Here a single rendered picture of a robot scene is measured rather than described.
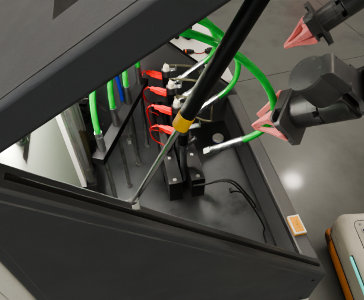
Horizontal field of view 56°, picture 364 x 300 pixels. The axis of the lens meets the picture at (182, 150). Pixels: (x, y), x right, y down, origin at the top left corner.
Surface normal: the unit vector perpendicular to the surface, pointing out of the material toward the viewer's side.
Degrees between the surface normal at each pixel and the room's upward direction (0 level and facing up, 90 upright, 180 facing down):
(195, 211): 0
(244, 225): 0
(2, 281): 90
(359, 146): 0
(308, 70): 50
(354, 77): 44
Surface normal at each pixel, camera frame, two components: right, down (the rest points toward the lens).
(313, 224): -0.01, -0.67
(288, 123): 0.58, -0.09
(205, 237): 0.66, -0.60
